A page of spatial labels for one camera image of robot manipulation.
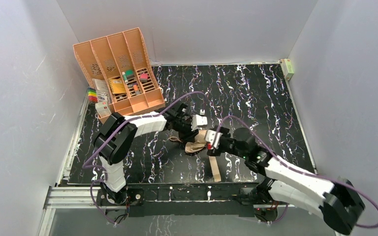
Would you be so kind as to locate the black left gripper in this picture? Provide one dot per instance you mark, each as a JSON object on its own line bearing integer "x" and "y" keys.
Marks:
{"x": 187, "y": 131}

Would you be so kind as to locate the beige folding umbrella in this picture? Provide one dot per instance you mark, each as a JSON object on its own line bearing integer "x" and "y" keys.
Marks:
{"x": 197, "y": 146}

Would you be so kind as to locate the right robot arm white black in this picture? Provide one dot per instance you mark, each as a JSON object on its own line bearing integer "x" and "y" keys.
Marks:
{"x": 334, "y": 201}

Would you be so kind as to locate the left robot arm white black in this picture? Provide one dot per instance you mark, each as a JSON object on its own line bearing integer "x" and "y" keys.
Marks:
{"x": 118, "y": 133}

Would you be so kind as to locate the pink black eraser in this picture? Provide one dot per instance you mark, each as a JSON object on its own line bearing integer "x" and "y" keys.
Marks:
{"x": 144, "y": 77}

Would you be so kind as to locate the yellow notebook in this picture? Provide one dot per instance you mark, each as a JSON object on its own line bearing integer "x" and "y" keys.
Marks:
{"x": 116, "y": 85}

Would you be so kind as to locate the green white glue stick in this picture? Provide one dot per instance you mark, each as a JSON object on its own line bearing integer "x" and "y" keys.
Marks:
{"x": 124, "y": 77}

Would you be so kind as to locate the white red small box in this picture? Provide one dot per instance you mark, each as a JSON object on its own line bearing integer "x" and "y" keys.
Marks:
{"x": 103, "y": 109}

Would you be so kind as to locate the orange plastic file organizer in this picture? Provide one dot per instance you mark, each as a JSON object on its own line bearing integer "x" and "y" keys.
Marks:
{"x": 109, "y": 56}

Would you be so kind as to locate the white paper card pack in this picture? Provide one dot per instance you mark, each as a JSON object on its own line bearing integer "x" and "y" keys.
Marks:
{"x": 100, "y": 86}

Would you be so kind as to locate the colourful marker set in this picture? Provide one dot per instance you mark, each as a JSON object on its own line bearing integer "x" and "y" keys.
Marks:
{"x": 92, "y": 95}

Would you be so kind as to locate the green white box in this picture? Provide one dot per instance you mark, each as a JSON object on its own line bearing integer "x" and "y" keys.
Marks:
{"x": 287, "y": 68}

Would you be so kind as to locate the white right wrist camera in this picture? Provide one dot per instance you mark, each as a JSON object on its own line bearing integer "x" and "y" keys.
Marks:
{"x": 212, "y": 139}

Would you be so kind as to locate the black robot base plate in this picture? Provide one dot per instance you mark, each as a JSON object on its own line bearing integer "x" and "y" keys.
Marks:
{"x": 215, "y": 198}

